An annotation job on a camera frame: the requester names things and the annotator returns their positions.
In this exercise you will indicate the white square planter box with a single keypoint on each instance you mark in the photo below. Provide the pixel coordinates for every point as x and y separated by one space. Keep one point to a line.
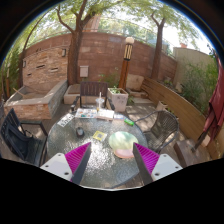
119 98

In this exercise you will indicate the right tree trunk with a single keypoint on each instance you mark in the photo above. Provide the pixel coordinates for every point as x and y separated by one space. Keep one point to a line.
158 48

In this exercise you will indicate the folded red patio umbrella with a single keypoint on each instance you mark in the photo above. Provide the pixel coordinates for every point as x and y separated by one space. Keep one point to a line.
215 117

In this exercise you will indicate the black white patterned card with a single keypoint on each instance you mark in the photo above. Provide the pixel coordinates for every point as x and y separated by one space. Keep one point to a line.
65 120

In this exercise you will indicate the garden lamp post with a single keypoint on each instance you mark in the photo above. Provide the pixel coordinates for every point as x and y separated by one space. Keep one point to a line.
129 41

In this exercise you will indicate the stone raised planter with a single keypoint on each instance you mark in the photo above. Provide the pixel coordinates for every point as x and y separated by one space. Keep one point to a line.
37 102

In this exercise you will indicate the wooden curved bench fence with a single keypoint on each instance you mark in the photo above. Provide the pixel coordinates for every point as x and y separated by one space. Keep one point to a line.
191 120

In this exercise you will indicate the black folding chair left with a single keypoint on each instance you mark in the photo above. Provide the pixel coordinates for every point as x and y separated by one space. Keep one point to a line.
22 143

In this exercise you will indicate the clear plastic drink cup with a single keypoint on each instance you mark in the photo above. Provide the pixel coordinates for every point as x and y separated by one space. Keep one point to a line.
99 102

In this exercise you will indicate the left tree trunk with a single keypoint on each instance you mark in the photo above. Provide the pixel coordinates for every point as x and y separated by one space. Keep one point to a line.
83 10

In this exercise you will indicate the grey wall utility box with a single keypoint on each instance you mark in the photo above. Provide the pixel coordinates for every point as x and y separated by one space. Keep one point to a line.
84 71

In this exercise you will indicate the white book stack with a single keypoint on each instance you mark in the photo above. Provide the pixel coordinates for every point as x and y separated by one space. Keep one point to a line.
105 114

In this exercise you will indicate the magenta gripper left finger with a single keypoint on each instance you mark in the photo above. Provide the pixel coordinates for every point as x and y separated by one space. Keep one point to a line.
70 166

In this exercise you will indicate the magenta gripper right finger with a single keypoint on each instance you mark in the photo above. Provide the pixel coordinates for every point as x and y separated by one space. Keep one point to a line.
153 166

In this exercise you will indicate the round glass patio table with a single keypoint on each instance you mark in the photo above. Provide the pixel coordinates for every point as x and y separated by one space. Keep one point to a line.
104 169

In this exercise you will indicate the dark wooden patio chair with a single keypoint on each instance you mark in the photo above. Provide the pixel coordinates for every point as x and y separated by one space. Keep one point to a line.
89 92

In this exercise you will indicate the dark computer mouse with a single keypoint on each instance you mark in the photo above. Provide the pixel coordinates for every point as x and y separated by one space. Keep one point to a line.
79 132

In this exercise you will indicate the green small package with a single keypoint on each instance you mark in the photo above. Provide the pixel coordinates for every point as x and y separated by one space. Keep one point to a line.
129 122

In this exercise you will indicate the colourful open book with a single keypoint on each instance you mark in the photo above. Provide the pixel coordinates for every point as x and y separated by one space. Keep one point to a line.
86 113

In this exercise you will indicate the wicker metal chair right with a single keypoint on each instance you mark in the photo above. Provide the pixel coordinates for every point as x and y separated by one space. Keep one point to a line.
161 128

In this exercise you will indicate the tree trunk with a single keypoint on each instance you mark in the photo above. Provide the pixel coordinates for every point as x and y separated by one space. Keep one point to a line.
83 10
158 48

